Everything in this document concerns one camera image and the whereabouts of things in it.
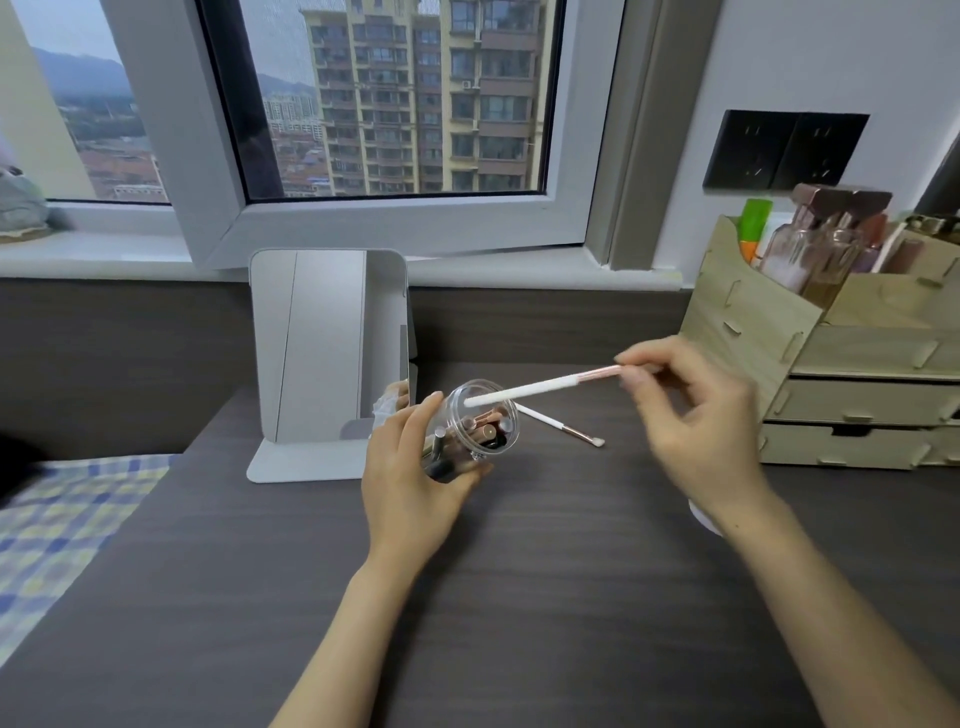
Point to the black wall socket panel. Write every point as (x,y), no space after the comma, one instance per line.
(746,150)
(829,151)

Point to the person's right forearm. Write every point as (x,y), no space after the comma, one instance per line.
(840,622)

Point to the person's left forearm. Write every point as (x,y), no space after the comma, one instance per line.
(360,645)

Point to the person's right thumb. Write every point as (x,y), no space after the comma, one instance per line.
(643,397)

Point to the pink glass bottle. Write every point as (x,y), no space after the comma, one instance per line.
(844,255)
(787,255)

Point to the black cosmetic tube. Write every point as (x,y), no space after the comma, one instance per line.
(437,454)

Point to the person's left hand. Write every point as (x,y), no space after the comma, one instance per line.
(401,495)

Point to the pink lipstick tube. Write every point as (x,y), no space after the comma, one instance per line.
(896,247)

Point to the plaid bed sheet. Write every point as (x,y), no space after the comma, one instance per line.
(60,540)

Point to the person's left thumb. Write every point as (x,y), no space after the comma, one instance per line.
(426,427)

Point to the white window frame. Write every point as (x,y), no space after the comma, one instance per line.
(375,217)

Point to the crumpled clear plastic wrapper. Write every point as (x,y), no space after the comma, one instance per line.
(390,405)

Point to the white round object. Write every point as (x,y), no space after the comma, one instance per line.
(703,519)

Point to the rose gold lipstick tube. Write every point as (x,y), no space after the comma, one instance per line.
(484,431)

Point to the wooden cosmetics organizer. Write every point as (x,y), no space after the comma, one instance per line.
(825,352)

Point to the wooden organizer drawer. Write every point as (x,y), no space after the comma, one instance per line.
(847,448)
(870,401)

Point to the person's right hand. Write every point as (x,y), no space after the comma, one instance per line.
(712,435)

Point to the clear plastic jar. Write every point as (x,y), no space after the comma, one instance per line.
(480,427)

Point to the white rose-gold makeup brush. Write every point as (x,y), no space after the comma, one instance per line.
(562,427)

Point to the grey plush toy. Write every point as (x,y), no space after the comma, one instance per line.
(21,206)

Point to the green orange tube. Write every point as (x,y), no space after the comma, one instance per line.
(754,229)

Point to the white tabletop mirror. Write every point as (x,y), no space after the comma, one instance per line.
(322,360)

